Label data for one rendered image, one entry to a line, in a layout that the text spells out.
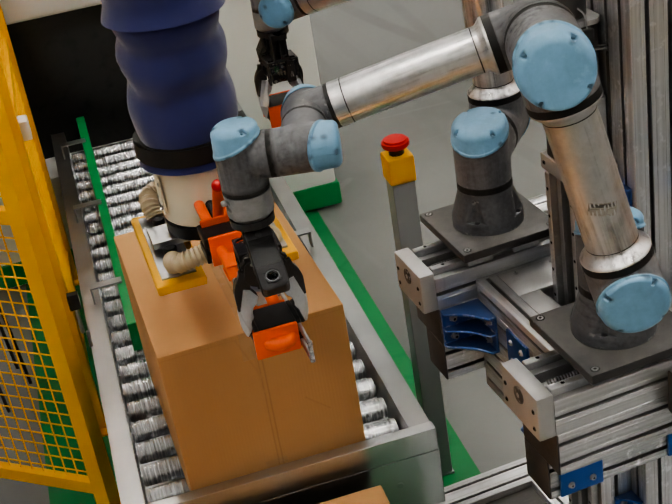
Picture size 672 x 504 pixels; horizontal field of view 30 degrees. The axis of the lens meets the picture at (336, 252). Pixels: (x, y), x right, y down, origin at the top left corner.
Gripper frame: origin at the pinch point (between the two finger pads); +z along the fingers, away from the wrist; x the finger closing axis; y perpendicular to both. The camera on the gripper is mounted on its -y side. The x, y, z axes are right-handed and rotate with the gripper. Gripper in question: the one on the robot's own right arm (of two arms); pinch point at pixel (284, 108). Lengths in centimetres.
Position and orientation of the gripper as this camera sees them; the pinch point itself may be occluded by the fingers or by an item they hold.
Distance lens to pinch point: 287.9
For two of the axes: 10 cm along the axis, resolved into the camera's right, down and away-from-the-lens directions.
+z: 1.4, 8.7, 4.7
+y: 3.0, 4.1, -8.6
